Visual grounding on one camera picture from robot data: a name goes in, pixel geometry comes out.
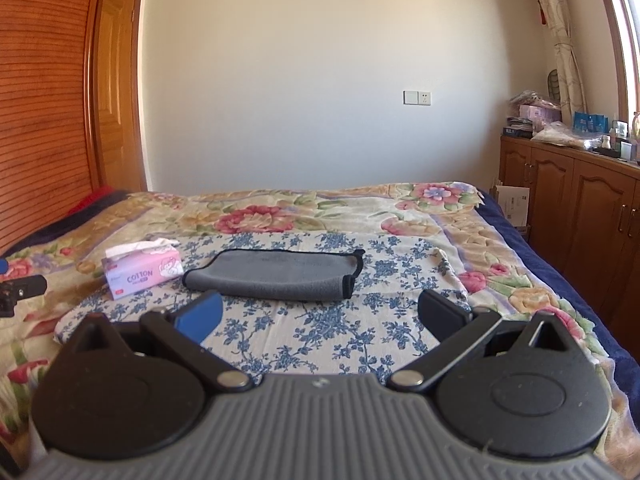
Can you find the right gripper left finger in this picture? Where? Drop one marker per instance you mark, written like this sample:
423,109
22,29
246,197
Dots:
178,337

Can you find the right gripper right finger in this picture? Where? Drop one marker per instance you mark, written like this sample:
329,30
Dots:
459,333

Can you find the purple and grey microfibre towel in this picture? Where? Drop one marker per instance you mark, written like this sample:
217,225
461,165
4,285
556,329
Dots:
277,274

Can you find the floral bed quilt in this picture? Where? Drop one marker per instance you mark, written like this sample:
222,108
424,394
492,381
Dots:
68,254

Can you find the pink cotton tissue box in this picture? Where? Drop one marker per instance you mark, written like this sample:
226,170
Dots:
133,267

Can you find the red blanket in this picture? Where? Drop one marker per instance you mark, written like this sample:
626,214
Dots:
92,198

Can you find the white cardboard box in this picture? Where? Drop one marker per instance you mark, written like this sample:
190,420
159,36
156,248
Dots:
514,203

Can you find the dark blue bed sheet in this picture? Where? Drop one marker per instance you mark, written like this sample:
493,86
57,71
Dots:
626,367

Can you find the wooden sideboard cabinet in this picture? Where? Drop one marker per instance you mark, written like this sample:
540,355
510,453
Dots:
584,221

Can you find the wooden door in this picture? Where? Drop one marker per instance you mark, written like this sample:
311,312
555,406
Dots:
120,156

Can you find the clutter pile on cabinet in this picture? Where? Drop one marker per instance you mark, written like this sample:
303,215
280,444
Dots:
539,119

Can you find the wooden slatted wardrobe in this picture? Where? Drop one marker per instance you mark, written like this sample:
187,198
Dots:
48,122

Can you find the patterned beige curtain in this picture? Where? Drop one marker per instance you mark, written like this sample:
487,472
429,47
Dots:
572,91

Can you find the white wall socket switch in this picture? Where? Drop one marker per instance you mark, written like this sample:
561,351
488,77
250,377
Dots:
421,98

